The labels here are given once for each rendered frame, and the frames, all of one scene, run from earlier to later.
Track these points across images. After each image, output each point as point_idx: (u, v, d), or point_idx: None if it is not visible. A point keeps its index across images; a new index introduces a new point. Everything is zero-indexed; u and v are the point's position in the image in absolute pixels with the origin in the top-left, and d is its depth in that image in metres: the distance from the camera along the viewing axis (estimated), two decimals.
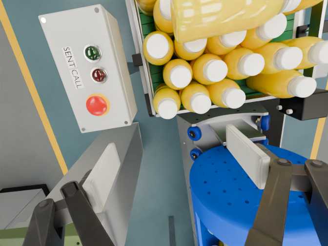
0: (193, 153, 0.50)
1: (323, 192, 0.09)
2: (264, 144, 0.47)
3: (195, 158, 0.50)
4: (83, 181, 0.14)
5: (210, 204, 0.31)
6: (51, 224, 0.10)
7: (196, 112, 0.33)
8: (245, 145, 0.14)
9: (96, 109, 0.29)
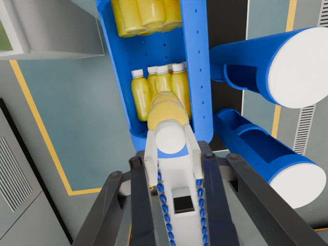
0: None
1: (247, 180, 0.11)
2: None
3: None
4: None
5: None
6: (115, 195, 0.12)
7: None
8: (189, 141, 0.16)
9: None
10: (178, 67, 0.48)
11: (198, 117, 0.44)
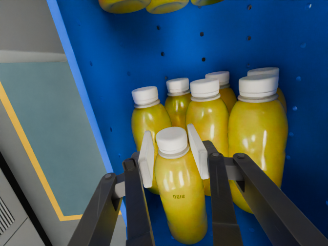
0: None
1: (253, 180, 0.11)
2: None
3: None
4: (133, 161, 0.16)
5: None
6: (110, 197, 0.12)
7: None
8: (194, 141, 0.16)
9: None
10: (264, 88, 0.17)
11: None
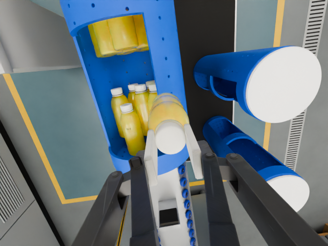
0: None
1: (247, 180, 0.11)
2: None
3: None
4: None
5: None
6: (115, 195, 0.12)
7: (164, 152, 0.21)
8: (189, 141, 0.16)
9: None
10: (153, 87, 0.50)
11: None
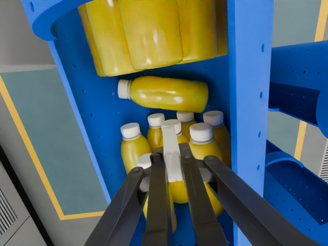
0: None
1: (226, 181, 0.11)
2: None
3: None
4: None
5: None
6: (135, 192, 0.12)
7: (119, 92, 0.32)
8: (170, 143, 0.17)
9: None
10: (203, 135, 0.27)
11: None
